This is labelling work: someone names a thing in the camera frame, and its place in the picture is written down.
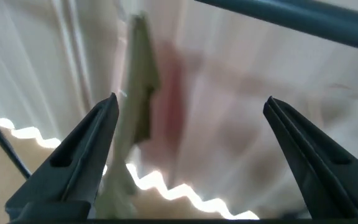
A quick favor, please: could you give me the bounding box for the black clothes rack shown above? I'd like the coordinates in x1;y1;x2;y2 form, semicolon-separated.
0;0;358;180

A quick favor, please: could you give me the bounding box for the green sleeveless top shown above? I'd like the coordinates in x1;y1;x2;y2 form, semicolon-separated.
94;12;162;219

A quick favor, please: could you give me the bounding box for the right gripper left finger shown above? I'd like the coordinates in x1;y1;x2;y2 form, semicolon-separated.
4;92;120;220

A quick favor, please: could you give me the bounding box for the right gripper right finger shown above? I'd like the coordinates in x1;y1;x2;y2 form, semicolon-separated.
262;95;358;219

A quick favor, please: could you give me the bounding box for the beige curtain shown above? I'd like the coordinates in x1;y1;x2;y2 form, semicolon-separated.
0;0;358;218

